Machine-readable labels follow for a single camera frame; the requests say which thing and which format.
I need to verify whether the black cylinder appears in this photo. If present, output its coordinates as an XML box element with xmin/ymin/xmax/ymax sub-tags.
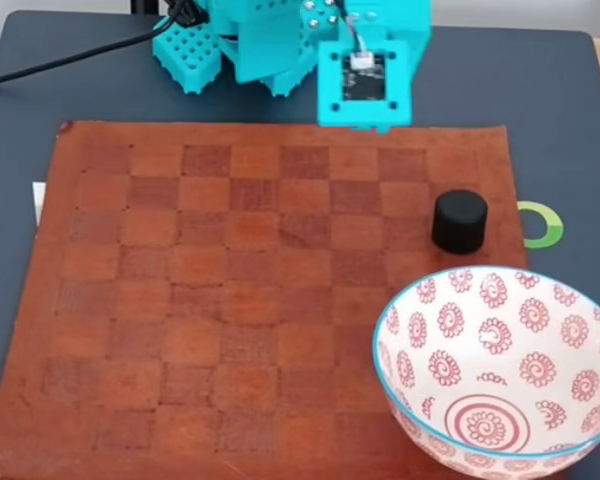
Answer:
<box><xmin>431</xmin><ymin>189</ymin><xmax>490</xmax><ymax>256</ymax></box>

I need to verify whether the white bowl with red flowers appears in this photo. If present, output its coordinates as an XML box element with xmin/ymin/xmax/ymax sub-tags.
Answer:
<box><xmin>372</xmin><ymin>266</ymin><xmax>600</xmax><ymax>480</ymax></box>

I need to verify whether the brown leather chessboard mat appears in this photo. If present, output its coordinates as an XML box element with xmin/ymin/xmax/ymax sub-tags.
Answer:
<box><xmin>0</xmin><ymin>119</ymin><xmax>531</xmax><ymax>480</ymax></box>

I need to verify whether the black camera cable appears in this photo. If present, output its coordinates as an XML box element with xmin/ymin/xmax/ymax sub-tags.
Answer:
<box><xmin>337</xmin><ymin>0</ymin><xmax>375</xmax><ymax>70</ymax></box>

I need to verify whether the teal framed camera box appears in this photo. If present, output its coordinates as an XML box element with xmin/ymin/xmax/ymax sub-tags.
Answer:
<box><xmin>316</xmin><ymin>22</ymin><xmax>413</xmax><ymax>129</ymax></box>

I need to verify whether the green ring sticker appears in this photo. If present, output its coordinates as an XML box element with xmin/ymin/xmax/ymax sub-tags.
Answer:
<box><xmin>517</xmin><ymin>200</ymin><xmax>565</xmax><ymax>250</ymax></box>

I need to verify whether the black power cable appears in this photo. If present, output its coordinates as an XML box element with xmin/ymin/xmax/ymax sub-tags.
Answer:
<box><xmin>0</xmin><ymin>0</ymin><xmax>212</xmax><ymax>90</ymax></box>

